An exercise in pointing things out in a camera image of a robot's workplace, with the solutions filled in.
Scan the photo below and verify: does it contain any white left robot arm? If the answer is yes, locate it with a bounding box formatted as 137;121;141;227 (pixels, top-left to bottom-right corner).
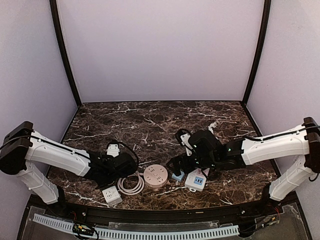
0;121;139;205

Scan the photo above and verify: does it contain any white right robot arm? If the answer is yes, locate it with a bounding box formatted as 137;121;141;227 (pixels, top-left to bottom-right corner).
166;117;320;205

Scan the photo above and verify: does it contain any blue plug adapter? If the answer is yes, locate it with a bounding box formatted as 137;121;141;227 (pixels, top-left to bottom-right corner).
171;170;185;186

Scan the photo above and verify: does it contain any pink round power socket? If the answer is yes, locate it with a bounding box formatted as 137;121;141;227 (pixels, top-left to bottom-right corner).
143;164;168;189

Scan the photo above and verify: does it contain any white multicolour power strip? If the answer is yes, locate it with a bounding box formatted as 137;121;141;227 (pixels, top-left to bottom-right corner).
184;168;210;192

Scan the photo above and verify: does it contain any white cube socket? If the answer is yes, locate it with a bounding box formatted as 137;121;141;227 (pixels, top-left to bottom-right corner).
102;186;123;207

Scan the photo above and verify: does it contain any small circuit board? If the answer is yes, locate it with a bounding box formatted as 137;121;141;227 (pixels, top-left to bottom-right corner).
72;223;95;236

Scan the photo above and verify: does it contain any white coiled socket cable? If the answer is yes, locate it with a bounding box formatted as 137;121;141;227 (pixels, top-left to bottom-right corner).
116;172;145;196

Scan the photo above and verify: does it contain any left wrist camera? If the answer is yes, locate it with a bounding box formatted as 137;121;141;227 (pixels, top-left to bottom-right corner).
106;142;120;158

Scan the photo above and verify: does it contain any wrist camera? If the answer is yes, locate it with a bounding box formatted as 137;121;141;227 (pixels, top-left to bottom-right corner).
106;142;120;158
175;128;193;157

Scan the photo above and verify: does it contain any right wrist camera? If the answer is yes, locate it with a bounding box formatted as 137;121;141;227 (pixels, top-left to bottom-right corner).
175;128;193;157

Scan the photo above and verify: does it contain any black front table rail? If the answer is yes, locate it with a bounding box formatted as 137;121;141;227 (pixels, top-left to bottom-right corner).
58;201;276;225

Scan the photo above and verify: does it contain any grey slotted cable duct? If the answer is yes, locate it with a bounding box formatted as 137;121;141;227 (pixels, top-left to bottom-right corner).
32;213;240;240

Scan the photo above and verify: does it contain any right black frame post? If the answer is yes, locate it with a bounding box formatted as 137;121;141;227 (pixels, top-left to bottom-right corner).
241;0;272;108

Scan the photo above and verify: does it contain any black frame post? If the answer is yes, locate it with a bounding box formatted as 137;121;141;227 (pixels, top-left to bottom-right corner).
49;0;82;109
241;0;272;108

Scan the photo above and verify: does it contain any left black frame post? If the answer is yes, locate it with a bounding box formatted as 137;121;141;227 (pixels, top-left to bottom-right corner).
49;0;82;109

